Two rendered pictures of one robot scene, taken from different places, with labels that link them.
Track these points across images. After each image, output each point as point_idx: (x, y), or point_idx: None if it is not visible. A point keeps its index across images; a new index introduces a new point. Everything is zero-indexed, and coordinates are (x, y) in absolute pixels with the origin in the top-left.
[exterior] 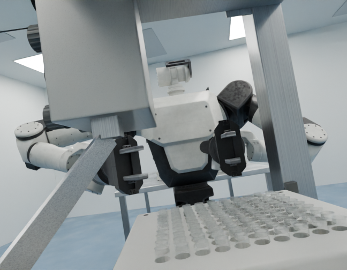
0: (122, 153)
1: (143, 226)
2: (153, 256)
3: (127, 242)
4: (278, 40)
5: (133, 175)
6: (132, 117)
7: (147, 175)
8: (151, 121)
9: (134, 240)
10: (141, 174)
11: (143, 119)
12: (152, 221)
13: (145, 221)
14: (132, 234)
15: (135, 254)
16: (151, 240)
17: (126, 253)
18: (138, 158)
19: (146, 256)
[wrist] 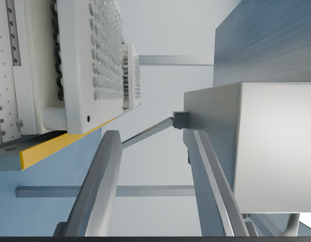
0: (201, 229)
1: (104, 113)
2: (118, 100)
3: (113, 116)
4: None
5: (118, 174)
6: (188, 105)
7: (112, 131)
8: (200, 93)
9: (113, 113)
10: (121, 144)
11: (193, 99)
12: (100, 105)
13: (99, 113)
14: (109, 116)
15: (117, 108)
16: (113, 102)
17: (117, 113)
18: (186, 238)
19: (118, 102)
